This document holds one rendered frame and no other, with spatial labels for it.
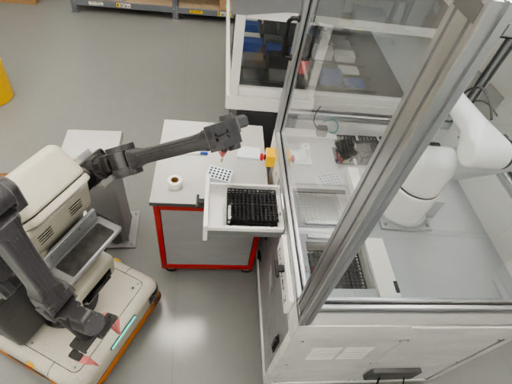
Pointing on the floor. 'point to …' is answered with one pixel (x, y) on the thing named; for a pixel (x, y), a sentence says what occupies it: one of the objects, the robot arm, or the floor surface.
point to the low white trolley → (249, 246)
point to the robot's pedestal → (103, 141)
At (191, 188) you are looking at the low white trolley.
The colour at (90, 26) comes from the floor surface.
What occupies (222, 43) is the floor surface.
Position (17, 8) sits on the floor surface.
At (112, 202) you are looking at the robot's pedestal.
